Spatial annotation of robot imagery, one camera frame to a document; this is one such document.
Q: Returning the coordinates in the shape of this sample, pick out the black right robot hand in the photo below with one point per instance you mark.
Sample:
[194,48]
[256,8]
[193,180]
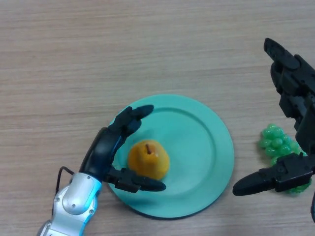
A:
[297,88]

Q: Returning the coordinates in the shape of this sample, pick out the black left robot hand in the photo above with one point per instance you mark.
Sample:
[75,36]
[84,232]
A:
[101,155]

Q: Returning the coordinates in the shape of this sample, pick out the yellow pear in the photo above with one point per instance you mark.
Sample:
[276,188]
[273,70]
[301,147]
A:
[147,159]

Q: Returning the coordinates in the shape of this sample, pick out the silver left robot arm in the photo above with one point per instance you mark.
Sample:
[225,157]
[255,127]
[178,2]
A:
[73,204]

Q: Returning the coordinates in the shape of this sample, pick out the green round plate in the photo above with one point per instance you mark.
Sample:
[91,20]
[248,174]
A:
[197,157]

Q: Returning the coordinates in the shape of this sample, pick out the green grape bunch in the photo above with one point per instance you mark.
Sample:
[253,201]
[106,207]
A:
[273,142]

